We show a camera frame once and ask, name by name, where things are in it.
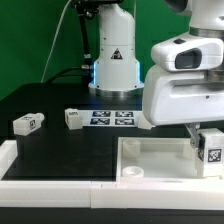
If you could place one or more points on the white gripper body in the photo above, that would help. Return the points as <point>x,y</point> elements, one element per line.
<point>176,90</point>

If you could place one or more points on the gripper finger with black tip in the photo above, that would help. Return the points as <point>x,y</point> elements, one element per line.
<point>197,140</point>

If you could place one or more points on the white square table top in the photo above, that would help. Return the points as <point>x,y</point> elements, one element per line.
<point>156,158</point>

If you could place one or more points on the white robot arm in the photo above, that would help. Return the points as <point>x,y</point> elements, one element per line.
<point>116,71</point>

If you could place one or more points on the fiducial marker sheet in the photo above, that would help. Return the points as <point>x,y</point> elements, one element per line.
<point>110,118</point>

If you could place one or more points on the white U-shaped obstacle fence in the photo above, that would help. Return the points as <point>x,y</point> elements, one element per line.
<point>123,193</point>

